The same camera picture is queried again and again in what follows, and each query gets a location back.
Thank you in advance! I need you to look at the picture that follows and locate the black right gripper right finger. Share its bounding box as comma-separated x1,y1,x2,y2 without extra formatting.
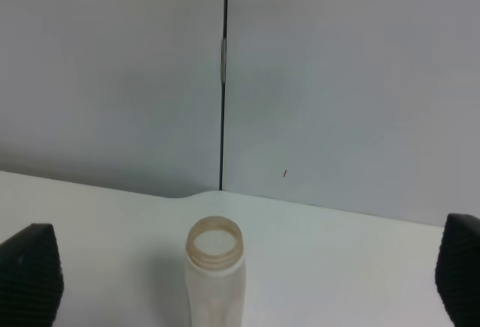
435,214,479,326

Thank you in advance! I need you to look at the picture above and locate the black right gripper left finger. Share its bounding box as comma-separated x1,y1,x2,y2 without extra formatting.
1,223,65,326

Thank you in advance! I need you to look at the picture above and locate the clear bottle pink label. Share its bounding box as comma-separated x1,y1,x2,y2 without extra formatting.
184,216,246,326

